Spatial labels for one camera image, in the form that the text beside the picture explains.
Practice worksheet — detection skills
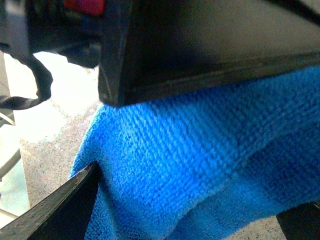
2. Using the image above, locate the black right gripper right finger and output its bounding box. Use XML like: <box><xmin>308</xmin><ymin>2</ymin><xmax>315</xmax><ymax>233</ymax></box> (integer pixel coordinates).
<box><xmin>276</xmin><ymin>201</ymin><xmax>320</xmax><ymax>240</ymax></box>

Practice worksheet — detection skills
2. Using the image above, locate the blue microfiber cloth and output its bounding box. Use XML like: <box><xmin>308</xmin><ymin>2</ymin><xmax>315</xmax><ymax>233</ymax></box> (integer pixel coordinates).
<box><xmin>71</xmin><ymin>67</ymin><xmax>320</xmax><ymax>240</ymax></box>

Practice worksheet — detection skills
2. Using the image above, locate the black cable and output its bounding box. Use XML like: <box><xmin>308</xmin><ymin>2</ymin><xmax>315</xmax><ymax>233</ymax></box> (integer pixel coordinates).
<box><xmin>0</xmin><ymin>42</ymin><xmax>54</xmax><ymax>111</ymax></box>

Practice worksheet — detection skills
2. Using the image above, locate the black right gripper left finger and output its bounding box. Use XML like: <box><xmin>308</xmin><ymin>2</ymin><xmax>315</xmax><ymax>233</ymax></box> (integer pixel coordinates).
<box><xmin>0</xmin><ymin>162</ymin><xmax>100</xmax><ymax>240</ymax></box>

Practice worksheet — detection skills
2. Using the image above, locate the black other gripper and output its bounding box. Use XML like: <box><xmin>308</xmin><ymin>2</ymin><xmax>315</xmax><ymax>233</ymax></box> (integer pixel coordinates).
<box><xmin>0</xmin><ymin>0</ymin><xmax>118</xmax><ymax>69</ymax></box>

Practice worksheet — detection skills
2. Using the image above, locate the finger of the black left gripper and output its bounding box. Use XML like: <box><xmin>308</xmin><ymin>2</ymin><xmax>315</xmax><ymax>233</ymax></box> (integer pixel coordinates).
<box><xmin>98</xmin><ymin>0</ymin><xmax>320</xmax><ymax>108</ymax></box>

